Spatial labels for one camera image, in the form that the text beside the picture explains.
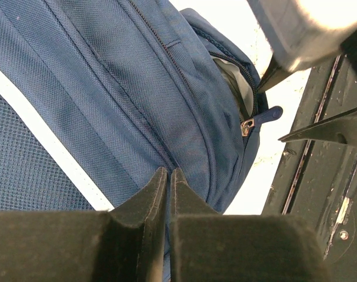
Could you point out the black mounting rail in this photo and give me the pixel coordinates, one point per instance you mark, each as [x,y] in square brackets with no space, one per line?
[318,180]

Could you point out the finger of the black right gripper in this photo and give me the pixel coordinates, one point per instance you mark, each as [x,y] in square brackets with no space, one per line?
[274,75]
[341,129]

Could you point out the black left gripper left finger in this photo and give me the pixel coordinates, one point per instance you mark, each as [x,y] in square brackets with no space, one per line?
[126,244]

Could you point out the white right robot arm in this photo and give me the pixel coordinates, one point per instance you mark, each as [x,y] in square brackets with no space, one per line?
[218,154]

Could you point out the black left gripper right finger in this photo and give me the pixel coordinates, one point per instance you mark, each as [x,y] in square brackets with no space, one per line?
[208,246]

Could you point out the navy blue student backpack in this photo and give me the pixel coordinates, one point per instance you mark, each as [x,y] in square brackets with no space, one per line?
[93,101]

